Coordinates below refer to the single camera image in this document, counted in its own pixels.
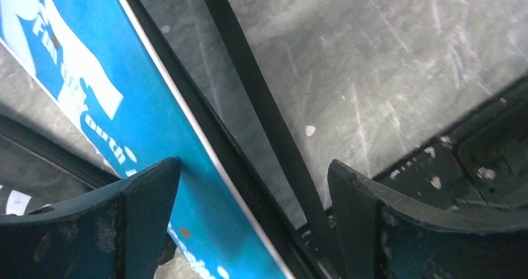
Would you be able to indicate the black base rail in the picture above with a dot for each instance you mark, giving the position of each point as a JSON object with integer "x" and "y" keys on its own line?
{"x": 481, "y": 159}

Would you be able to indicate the blue racket cover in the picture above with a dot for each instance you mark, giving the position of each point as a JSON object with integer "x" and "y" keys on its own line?
{"x": 113, "y": 75}

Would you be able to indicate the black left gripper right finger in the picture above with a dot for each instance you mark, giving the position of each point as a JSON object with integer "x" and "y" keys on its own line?
{"x": 386, "y": 234}

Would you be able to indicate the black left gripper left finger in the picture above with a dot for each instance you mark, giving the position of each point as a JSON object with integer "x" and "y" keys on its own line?
{"x": 116, "y": 231}

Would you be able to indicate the black racket cover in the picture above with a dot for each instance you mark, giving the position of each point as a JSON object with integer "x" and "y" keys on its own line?
{"x": 37, "y": 173}

